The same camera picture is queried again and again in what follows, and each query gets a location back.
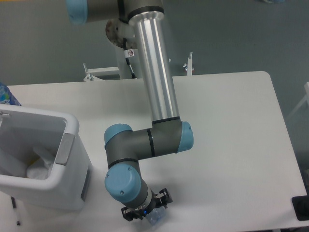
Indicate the clear plastic bag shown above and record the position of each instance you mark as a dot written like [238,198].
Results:
[41,168]

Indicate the black device at table edge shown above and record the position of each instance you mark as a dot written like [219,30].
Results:
[301,207]

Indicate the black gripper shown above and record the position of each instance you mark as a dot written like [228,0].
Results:
[152,201]

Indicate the white frame at right edge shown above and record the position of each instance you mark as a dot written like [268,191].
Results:
[304,100]

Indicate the black pen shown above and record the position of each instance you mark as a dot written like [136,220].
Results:
[16,213]

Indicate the clear plastic water bottle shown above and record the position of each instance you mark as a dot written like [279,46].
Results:
[156,215]

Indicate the white plastic trash can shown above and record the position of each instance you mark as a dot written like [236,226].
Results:
[23,128]

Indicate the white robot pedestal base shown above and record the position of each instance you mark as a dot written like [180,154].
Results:
[121,35]

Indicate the blue labelled bottle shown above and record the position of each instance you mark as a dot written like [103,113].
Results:
[6,97]

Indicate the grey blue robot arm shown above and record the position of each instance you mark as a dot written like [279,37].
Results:
[169,134]

